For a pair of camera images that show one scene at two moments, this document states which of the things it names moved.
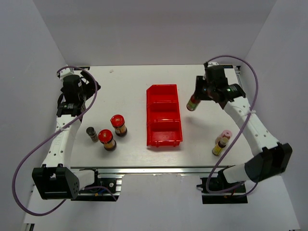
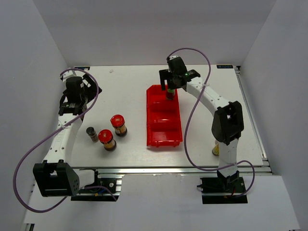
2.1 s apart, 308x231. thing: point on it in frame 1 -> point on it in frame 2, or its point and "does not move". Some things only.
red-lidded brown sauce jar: x=117 y=121 does not move
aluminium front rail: x=155 y=171 does not move
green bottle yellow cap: x=193 y=103 -> x=170 y=94
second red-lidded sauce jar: x=105 y=136 does not move
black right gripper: x=200 y=81 -> x=164 y=75
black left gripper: x=90 y=86 does not move
